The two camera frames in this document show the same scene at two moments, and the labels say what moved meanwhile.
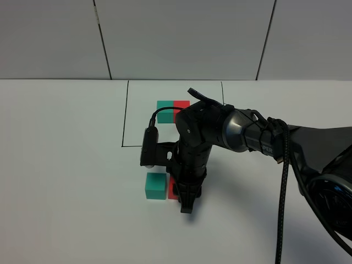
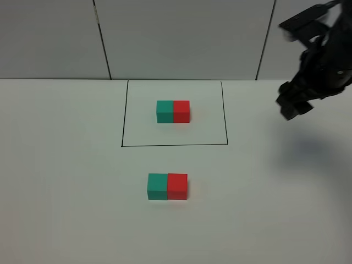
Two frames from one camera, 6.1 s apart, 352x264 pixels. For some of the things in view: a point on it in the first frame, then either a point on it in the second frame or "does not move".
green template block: x=166 y=115 does not move
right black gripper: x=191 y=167 -> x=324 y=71
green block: x=156 y=185 does not move
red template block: x=181 y=104 does not move
